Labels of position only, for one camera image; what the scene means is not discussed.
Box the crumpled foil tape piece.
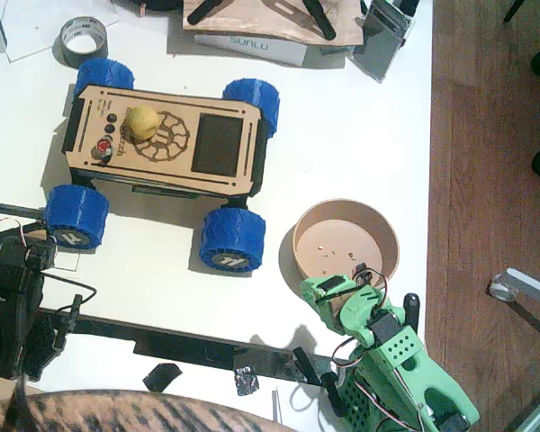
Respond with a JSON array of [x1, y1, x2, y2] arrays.
[[233, 364, 260, 397]]

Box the tiger striped cloth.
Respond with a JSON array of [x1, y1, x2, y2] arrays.
[[0, 389, 298, 432]]

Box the grey metallic device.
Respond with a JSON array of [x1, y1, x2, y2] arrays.
[[350, 0, 415, 85]]

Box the white SUNLU box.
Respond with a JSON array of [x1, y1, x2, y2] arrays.
[[193, 31, 308, 68]]

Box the thin black cable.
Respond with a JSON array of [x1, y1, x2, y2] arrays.
[[40, 271, 97, 313]]

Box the black stick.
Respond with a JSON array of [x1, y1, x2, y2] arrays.
[[503, 0, 526, 23]]

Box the black clamp handle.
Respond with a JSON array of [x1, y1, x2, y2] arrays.
[[292, 346, 321, 386]]

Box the yellow ball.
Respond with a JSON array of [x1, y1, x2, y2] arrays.
[[123, 105, 161, 144]]

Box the white metal furniture leg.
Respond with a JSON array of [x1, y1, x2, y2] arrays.
[[506, 267, 540, 311]]

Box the clear round caster cup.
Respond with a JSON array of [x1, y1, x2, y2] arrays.
[[490, 274, 519, 302]]

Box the blue ribbed rover wheel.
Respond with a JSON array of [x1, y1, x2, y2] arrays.
[[199, 207, 267, 274], [43, 184, 111, 250], [221, 78, 281, 139], [75, 57, 135, 98]]

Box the brown wooden board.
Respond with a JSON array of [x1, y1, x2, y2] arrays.
[[182, 0, 365, 48]]

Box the grey duct tape roll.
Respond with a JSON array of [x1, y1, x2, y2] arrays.
[[58, 16, 110, 68]]

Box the black tape piece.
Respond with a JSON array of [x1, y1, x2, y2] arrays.
[[142, 362, 184, 392]]

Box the round tan cardboard bowl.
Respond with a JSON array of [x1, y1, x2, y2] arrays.
[[292, 199, 401, 292]]

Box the wide black flat bar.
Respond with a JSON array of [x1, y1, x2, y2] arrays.
[[40, 309, 338, 384]]

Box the white paper sheet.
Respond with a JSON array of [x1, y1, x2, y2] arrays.
[[272, 382, 343, 427], [2, 0, 119, 64]]

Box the black stand leg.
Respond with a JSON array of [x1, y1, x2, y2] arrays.
[[187, 0, 229, 24], [303, 0, 338, 41]]

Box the black round object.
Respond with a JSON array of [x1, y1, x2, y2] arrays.
[[112, 0, 184, 14]]

